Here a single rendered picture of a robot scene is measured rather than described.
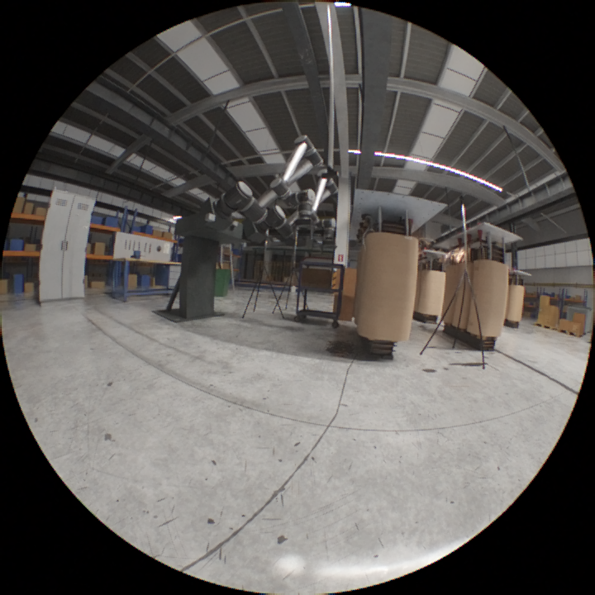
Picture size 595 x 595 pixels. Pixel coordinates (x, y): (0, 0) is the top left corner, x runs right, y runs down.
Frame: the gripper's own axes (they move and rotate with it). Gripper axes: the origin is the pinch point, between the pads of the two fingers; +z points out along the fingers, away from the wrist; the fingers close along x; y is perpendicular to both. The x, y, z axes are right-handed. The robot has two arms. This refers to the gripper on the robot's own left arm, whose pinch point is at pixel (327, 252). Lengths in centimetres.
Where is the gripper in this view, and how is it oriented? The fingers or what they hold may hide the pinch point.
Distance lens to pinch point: 211.3
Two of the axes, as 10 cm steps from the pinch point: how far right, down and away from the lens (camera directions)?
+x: 9.1, 1.1, -4.0
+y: -4.1, 0.4, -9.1
